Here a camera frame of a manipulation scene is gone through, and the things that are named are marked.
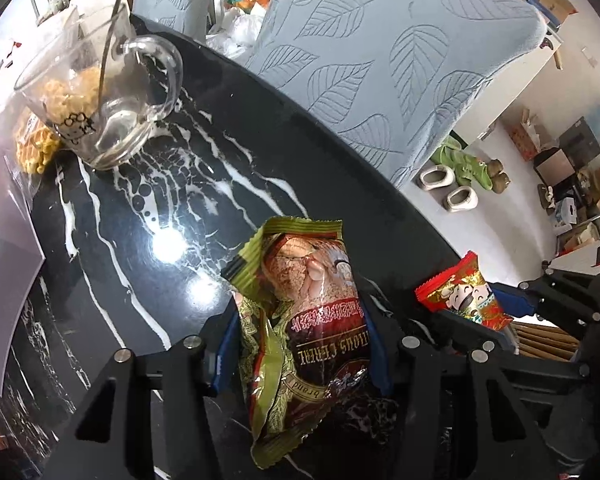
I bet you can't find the metal spoon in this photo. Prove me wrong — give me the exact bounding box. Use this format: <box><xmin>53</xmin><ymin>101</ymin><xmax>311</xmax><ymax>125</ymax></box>
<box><xmin>96</xmin><ymin>0</ymin><xmax>122</xmax><ymax>110</ymax></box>

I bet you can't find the lavender gift box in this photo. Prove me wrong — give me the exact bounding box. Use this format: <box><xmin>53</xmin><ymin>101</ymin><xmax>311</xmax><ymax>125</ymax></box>
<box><xmin>0</xmin><ymin>147</ymin><xmax>45</xmax><ymax>394</ymax></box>

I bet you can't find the white slippers pair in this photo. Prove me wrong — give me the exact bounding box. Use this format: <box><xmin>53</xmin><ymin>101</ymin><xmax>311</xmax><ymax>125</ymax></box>
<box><xmin>416</xmin><ymin>165</ymin><xmax>479</xmax><ymax>212</ymax></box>

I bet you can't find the green brown cereal packet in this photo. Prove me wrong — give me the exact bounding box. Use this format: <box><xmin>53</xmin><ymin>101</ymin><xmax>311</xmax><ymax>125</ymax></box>
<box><xmin>223</xmin><ymin>217</ymin><xmax>370</xmax><ymax>469</ymax></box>

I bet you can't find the red gold candy packet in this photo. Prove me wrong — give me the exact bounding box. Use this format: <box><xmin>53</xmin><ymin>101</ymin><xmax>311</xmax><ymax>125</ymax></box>
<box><xmin>415</xmin><ymin>252</ymin><xmax>513</xmax><ymax>332</ymax></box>

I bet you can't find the packaged waffle snack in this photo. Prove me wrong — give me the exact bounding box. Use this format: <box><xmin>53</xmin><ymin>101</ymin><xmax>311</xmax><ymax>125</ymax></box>
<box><xmin>15</xmin><ymin>107</ymin><xmax>61</xmax><ymax>174</ymax></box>

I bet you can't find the glass mug with cartoon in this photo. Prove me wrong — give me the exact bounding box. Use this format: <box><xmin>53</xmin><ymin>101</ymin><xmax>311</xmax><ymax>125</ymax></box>
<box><xmin>15</xmin><ymin>6</ymin><xmax>184</xmax><ymax>170</ymax></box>

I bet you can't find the near grey leaf cushion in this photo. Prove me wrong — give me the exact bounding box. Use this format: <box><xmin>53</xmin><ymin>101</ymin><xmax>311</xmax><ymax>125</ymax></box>
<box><xmin>246</xmin><ymin>0</ymin><xmax>546</xmax><ymax>185</ymax></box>

